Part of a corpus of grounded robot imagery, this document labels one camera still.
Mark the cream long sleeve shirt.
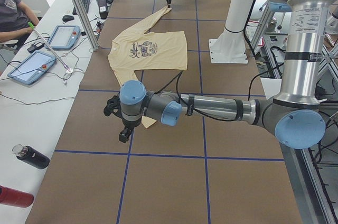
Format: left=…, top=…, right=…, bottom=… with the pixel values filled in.
left=108, top=6, right=187, bottom=128

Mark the black water bottle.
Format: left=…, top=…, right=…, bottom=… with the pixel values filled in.
left=12, top=144, right=50, bottom=169

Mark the black computer mouse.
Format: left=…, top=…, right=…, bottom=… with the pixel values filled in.
left=62, top=15, right=74, bottom=22

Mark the near blue teach pendant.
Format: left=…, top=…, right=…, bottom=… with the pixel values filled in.
left=7, top=51, right=57, bottom=86

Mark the blue teach pendant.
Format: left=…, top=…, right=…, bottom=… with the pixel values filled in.
left=48, top=25, right=81, bottom=50
left=7, top=51, right=57, bottom=86

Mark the far blue teach pendant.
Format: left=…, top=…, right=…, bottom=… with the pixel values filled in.
left=48, top=25, right=81, bottom=50

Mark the thin metal rod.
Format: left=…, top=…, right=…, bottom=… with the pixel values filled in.
left=28, top=22, right=73, bottom=74

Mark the red water bottle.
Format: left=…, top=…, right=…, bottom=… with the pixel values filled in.
left=1, top=186, right=34, bottom=208

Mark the seated person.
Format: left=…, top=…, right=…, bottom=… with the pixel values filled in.
left=1, top=0, right=40, bottom=46

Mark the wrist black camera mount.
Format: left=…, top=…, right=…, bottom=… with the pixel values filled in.
left=104, top=95, right=122, bottom=118

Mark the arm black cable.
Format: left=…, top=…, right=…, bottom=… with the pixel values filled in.
left=155, top=70, right=262, bottom=122

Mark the white pedestal column base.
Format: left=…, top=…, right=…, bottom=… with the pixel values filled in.
left=209, top=0, right=255, bottom=64

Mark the aluminium frame post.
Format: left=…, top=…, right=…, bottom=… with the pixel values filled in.
left=72, top=0, right=99, bottom=51

